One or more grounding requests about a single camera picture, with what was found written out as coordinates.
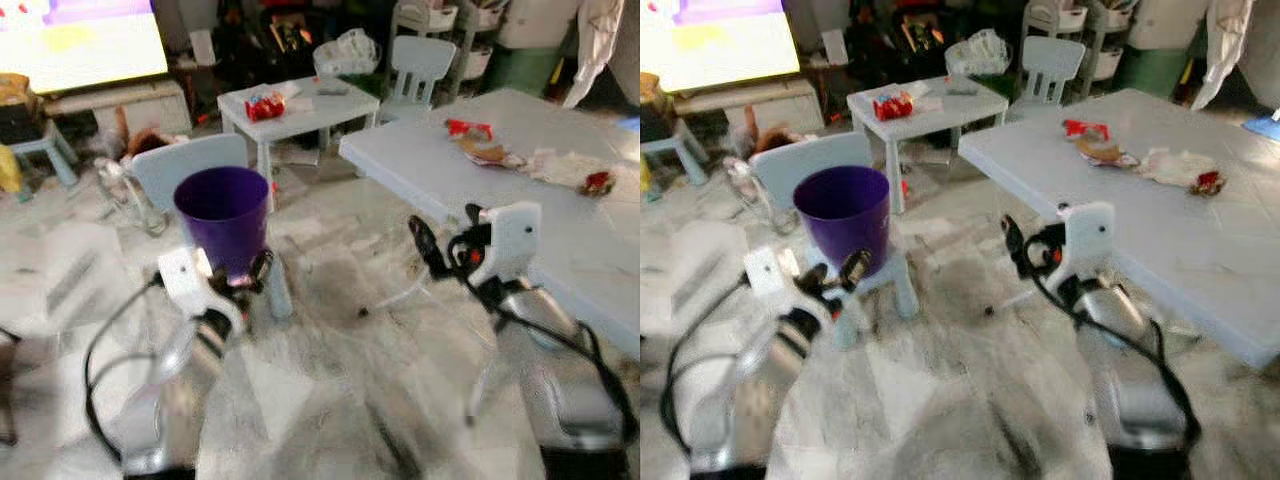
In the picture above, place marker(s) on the bright television screen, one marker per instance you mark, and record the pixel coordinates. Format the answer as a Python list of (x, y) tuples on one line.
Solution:
[(80, 45), (715, 45)]

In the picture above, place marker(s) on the large grey folding table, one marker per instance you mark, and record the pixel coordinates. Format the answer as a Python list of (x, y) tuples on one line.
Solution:
[(560, 240), (1190, 245)]

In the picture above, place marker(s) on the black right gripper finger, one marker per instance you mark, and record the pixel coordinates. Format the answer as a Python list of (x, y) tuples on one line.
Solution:
[(1021, 245), (427, 245), (1061, 213), (474, 215)]

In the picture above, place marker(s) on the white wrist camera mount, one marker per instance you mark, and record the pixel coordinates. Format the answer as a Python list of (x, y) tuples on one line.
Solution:
[(770, 275), (1090, 240), (185, 275), (510, 240)]

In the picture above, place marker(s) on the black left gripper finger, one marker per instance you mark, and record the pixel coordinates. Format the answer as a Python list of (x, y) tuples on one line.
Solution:
[(261, 270), (856, 270), (817, 276), (222, 274)]

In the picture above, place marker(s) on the white hanging cloth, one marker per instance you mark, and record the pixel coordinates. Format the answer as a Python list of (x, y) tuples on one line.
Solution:
[(595, 45), (1222, 45)]

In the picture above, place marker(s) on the black basket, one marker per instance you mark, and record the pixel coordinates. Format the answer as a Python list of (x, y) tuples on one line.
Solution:
[(15, 110)]

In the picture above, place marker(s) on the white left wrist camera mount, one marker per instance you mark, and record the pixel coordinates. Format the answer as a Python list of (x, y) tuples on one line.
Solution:
[(770, 275), (185, 275)]

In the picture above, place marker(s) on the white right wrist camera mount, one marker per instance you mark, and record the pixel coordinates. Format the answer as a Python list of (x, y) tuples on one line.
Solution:
[(510, 240), (1090, 240)]

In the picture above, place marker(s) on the light blue stool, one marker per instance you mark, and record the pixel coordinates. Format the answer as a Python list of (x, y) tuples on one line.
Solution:
[(50, 145), (670, 150)]

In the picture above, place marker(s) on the slotted light blue child chair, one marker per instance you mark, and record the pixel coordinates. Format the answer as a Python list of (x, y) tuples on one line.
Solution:
[(1048, 60), (420, 60)]

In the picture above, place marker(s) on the doll with brown hair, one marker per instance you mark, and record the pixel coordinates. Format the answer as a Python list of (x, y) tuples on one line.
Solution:
[(775, 140), (150, 140)]

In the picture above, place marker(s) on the flat red wrapper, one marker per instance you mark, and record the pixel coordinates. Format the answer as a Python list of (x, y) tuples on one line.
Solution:
[(1085, 128), (468, 129)]

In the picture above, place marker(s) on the torn brown cardboard packaging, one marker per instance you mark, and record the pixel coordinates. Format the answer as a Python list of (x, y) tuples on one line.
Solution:
[(1105, 152), (488, 152)]

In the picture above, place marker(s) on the crumpled white plastic bag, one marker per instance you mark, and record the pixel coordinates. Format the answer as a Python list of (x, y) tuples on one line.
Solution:
[(1175, 167), (560, 168)]

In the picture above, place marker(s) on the white television stand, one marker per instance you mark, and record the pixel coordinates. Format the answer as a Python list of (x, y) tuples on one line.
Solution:
[(130, 105), (760, 105)]

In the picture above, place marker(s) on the green storage bin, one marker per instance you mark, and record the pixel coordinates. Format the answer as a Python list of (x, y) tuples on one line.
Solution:
[(1152, 72), (525, 72)]

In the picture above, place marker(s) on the small crumpled red wrapper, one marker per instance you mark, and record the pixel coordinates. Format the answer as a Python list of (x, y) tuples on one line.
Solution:
[(1207, 183), (597, 184)]

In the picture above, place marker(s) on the small white plastic table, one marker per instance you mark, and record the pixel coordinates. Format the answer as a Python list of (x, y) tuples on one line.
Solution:
[(310, 108), (940, 108)]

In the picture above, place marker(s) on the blue floor mat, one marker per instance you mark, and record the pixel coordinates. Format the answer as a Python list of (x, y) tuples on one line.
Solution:
[(628, 123), (1263, 127)]

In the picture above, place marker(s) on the dark picture frame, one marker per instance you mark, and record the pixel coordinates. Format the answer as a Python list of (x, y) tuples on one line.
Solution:
[(920, 37), (290, 37)]

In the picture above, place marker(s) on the purple plastic rubbish bin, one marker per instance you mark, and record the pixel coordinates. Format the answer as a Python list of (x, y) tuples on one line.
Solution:
[(225, 215), (845, 215)]

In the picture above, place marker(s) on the grey remote control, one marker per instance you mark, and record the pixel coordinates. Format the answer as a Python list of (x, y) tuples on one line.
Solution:
[(961, 89), (333, 90)]

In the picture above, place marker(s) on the white shelf rack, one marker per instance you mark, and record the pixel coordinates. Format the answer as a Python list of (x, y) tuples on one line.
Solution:
[(1100, 30), (470, 30)]

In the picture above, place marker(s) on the white printed diaper pack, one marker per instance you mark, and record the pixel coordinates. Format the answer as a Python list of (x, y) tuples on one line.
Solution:
[(345, 55), (977, 53)]

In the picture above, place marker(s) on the red snack bag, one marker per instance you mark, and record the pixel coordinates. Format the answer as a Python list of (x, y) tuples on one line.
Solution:
[(893, 105), (265, 107)]

